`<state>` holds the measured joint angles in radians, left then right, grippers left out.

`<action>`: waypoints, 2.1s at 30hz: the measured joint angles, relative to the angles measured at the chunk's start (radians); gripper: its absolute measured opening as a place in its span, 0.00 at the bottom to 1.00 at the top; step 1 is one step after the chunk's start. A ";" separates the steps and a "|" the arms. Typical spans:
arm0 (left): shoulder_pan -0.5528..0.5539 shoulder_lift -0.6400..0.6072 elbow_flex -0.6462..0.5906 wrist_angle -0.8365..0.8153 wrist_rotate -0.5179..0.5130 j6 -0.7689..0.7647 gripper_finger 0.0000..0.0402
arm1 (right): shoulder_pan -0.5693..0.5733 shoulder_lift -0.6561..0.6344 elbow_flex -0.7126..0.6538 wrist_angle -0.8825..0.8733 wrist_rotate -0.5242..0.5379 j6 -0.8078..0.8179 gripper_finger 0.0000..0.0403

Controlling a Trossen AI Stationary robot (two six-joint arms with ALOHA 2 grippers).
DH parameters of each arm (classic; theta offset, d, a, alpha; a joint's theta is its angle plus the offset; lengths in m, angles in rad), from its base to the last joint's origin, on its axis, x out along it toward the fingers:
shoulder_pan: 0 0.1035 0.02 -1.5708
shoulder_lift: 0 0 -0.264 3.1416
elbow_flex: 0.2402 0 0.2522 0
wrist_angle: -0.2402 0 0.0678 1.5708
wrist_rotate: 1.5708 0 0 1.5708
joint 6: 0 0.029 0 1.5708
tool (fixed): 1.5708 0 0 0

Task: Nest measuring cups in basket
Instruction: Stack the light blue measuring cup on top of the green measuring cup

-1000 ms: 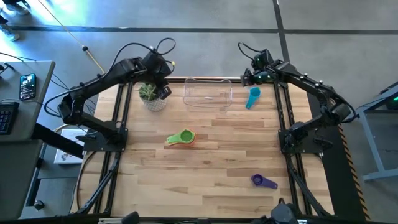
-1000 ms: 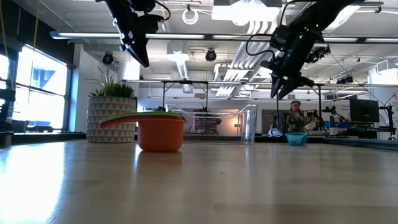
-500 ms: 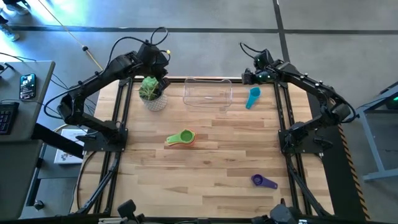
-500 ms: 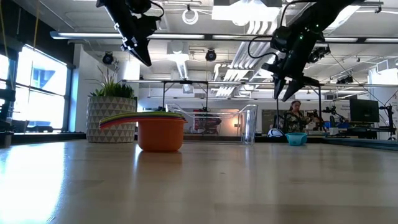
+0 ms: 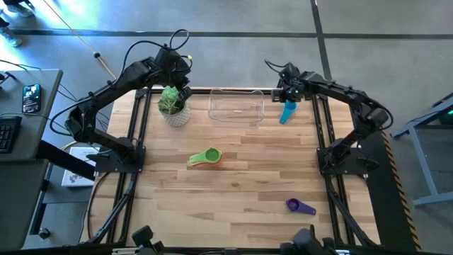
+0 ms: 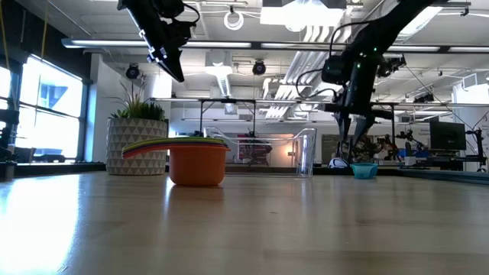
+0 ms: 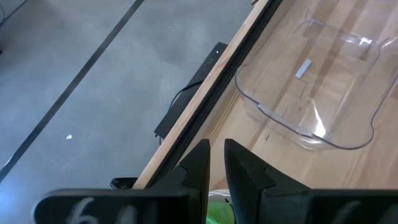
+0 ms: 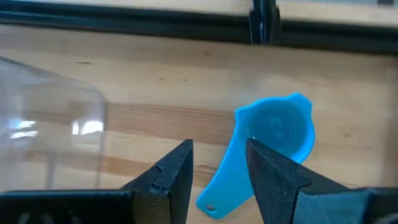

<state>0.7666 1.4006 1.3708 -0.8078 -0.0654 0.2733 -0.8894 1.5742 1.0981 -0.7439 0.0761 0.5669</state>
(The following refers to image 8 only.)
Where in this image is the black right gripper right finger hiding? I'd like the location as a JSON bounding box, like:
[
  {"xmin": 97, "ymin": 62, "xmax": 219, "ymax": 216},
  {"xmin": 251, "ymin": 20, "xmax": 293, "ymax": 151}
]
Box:
[{"xmin": 246, "ymin": 138, "xmax": 398, "ymax": 224}]

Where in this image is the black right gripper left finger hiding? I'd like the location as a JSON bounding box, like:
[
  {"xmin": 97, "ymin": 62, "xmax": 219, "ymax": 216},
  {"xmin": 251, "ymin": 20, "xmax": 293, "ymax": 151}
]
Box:
[{"xmin": 0, "ymin": 139, "xmax": 194, "ymax": 224}]

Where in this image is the teal measuring cup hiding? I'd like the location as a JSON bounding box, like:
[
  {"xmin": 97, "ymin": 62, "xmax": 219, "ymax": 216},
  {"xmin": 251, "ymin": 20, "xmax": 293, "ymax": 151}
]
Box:
[{"xmin": 195, "ymin": 92, "xmax": 316, "ymax": 220}]

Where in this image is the clear plastic basket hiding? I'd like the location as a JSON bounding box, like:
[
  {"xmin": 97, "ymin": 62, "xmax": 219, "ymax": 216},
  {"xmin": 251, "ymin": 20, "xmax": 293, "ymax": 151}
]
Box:
[{"xmin": 0, "ymin": 55, "xmax": 108, "ymax": 190}]

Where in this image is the black frame clamp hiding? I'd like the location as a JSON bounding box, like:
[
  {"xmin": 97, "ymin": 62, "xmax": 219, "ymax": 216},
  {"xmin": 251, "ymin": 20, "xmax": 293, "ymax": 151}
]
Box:
[{"xmin": 248, "ymin": 0, "xmax": 282, "ymax": 46}]

